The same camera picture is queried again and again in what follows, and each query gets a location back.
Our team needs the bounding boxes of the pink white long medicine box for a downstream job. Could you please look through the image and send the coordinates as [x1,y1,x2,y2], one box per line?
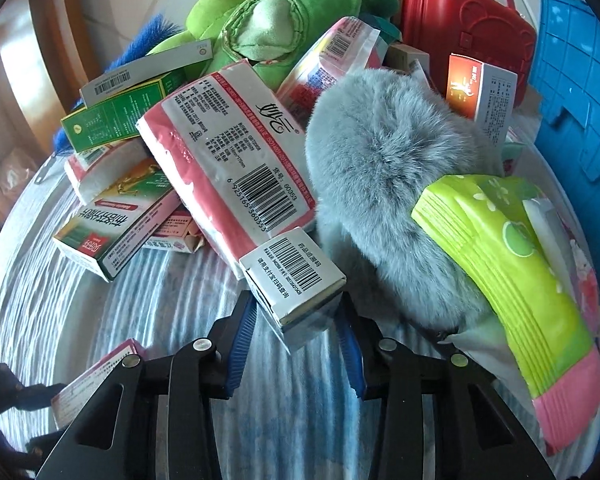
[50,338,146,429]

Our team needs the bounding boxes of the green rectangular box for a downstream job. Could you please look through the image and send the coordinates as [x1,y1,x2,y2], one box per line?
[61,68,186,152]

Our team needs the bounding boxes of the red mini suitcase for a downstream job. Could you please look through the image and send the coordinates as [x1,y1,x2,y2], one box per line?
[401,0,536,105]

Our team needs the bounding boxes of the small pink crumpled box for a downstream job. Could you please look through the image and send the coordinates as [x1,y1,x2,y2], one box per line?
[143,205,204,254]

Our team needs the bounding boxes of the long white barcode box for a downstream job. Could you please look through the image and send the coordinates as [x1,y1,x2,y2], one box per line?
[80,39,213,106]

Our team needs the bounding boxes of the green pink wipes pack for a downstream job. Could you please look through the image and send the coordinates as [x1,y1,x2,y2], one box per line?
[412,174,600,454]

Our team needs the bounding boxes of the blue feather duster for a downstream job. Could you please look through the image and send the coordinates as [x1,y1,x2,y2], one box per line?
[52,13,183,157]

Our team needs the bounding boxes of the green plush frog toy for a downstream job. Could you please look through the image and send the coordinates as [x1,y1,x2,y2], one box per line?
[149,0,399,90]

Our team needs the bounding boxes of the orange white medicine box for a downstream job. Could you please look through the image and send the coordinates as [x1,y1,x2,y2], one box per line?
[446,53,517,151]

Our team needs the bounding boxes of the green yellow medicine box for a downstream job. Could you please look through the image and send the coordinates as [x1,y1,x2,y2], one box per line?
[53,157,181,282]

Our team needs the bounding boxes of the blue plastic crate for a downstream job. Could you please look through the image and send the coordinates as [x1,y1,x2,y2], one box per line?
[526,0,600,241]

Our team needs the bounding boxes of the small white medicine box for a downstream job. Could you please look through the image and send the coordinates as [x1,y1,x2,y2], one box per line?
[239,228,347,353]

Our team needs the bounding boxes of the pink white tissue pack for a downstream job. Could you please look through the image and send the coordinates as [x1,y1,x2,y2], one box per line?
[276,16,388,127]

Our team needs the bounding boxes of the grey fluffy plush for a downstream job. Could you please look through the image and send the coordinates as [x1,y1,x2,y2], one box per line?
[306,70,504,332]

